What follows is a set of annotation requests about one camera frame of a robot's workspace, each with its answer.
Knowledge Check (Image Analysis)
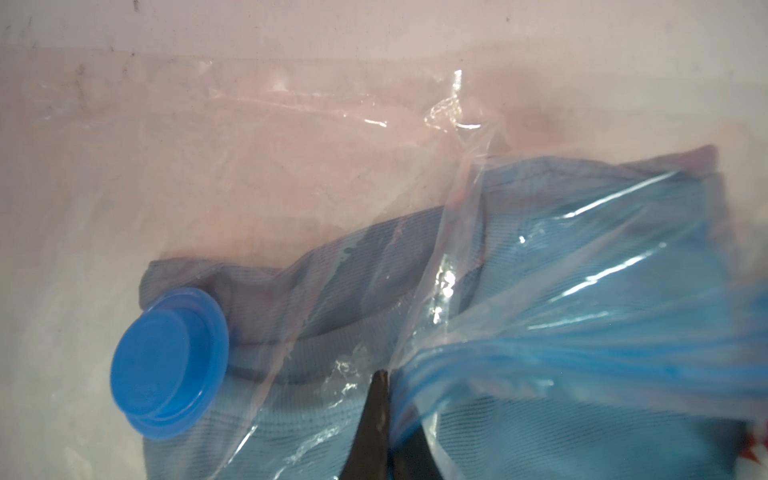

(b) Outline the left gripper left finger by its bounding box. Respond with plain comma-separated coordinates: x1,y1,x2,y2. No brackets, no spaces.
339,370,390,480

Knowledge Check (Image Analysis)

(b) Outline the clear vacuum bag blue zipper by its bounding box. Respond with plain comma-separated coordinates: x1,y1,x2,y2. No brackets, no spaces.
1,46,767,479

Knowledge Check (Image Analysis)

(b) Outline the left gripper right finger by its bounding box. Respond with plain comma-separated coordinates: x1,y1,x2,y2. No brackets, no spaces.
389,422,444,480

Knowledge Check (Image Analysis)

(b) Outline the light blue tank top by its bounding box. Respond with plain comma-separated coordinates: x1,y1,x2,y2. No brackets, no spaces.
139,145,767,479

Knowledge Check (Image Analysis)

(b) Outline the red white striped shirt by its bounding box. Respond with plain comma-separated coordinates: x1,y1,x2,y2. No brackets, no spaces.
737,421,767,470

